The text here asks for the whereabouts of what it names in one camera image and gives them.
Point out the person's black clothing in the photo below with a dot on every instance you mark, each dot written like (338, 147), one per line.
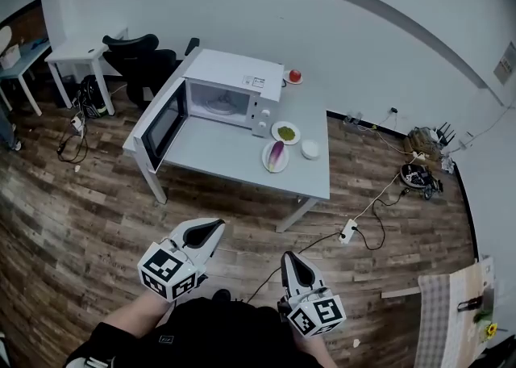
(217, 338)

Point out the grey table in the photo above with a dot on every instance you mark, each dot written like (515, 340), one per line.
(225, 152)

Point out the black helmet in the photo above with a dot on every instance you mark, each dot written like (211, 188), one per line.
(415, 176)

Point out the long white power strip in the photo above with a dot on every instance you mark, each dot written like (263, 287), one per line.
(348, 231)

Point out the small white power strip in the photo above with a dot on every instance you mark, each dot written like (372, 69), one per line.
(77, 123)

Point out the red apple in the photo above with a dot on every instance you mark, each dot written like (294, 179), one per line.
(295, 74)

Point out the white plate with green food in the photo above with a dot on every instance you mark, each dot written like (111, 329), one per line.
(286, 132)

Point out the person's left forearm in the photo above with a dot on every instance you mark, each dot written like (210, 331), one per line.
(137, 314)

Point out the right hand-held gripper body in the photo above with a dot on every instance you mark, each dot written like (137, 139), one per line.
(318, 312)

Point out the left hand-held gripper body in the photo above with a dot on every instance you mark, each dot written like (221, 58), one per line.
(165, 265)

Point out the grey wall sign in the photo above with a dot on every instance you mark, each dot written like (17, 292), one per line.
(506, 63)

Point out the white bowl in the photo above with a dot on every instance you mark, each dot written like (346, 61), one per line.
(310, 149)

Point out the white desk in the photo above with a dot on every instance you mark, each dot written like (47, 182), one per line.
(76, 51)

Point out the black router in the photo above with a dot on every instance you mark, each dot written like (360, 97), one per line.
(445, 136)

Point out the table with checkered cloth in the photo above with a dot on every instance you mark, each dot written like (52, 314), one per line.
(451, 318)

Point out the white box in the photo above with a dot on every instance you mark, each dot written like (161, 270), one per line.
(10, 56)

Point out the person's right forearm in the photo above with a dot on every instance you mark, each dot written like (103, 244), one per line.
(312, 348)

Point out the white oval plate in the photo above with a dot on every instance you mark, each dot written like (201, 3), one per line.
(284, 162)

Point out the sunflower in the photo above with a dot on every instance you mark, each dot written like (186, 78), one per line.
(491, 329)

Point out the black office chair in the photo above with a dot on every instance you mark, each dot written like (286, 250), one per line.
(149, 63)

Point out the blue-topped desk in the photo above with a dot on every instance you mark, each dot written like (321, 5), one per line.
(28, 55)

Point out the wooden plank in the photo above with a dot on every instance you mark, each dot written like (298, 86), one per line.
(401, 293)

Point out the white microwave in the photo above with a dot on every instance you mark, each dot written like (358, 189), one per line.
(225, 69)

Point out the person's black shoe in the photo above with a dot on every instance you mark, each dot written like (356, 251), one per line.
(221, 295)

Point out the purple eggplant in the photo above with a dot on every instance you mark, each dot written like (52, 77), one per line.
(276, 152)

